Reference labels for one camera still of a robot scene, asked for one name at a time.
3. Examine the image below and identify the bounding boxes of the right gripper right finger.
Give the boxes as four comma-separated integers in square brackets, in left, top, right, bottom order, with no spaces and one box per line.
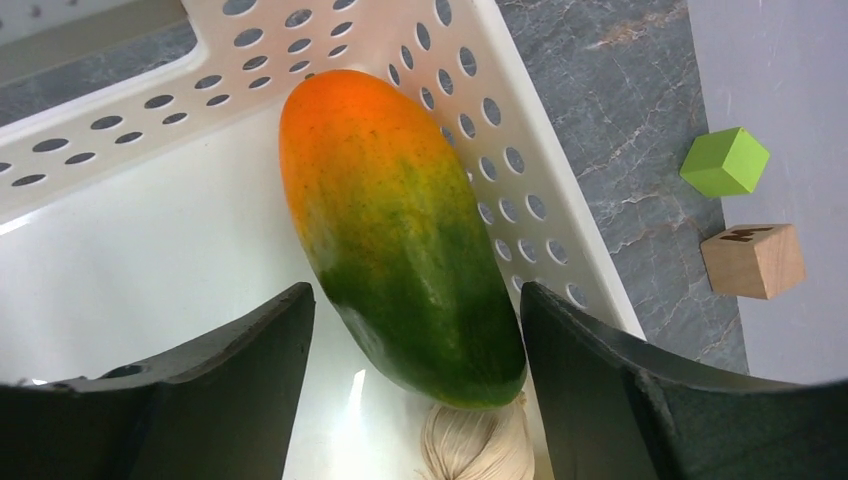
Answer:
[520,282,847,479]

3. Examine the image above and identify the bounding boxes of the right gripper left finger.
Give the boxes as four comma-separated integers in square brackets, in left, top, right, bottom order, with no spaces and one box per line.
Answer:
[1,282,316,479]

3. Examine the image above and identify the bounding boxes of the beige garlic bulb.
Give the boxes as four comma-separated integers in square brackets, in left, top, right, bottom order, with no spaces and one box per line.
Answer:
[420,392,535,480]

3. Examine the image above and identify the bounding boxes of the orange green mango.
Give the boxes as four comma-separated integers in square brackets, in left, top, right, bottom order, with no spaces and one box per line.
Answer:
[279,70,526,409]

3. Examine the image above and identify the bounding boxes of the brown wooden cube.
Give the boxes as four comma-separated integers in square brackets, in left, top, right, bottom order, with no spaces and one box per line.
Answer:
[700,224,806,300]

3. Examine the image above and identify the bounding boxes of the white perforated plastic basket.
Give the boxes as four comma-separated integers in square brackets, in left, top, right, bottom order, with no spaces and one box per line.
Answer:
[1,1,644,479]

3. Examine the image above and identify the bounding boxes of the green cube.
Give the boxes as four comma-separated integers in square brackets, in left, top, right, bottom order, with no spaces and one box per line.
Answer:
[680,127,770,198]

